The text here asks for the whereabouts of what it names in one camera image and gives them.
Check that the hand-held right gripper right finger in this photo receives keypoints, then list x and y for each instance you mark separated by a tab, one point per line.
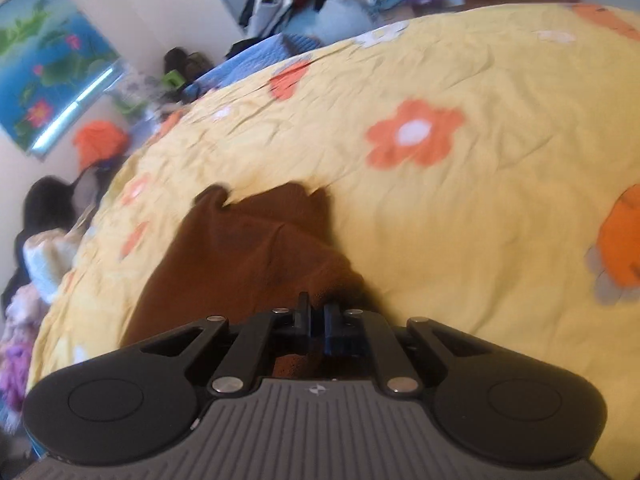
331	322

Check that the yellow floral blanket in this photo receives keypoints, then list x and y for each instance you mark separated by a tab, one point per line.
450	185

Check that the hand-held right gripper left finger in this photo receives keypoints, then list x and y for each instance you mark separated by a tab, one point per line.
304	317

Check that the orange plastic bag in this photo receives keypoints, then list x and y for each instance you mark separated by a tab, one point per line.
100	142

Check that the purple pink cloth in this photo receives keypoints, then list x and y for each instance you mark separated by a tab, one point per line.
17	345

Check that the brown knit garment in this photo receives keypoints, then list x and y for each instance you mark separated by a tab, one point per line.
250	260

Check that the lotus wall poster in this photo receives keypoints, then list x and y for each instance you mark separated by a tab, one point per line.
50	60

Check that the green plastic stool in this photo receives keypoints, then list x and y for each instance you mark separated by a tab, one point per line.
174	79

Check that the white fluffy garment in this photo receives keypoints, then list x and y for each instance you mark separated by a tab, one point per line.
47	260

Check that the black cloth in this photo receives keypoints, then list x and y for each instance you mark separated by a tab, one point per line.
47	205

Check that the blue quilted bedspread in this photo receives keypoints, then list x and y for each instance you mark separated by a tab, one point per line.
250	57

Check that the dark bundled clothes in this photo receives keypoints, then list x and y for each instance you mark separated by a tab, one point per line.
187	62

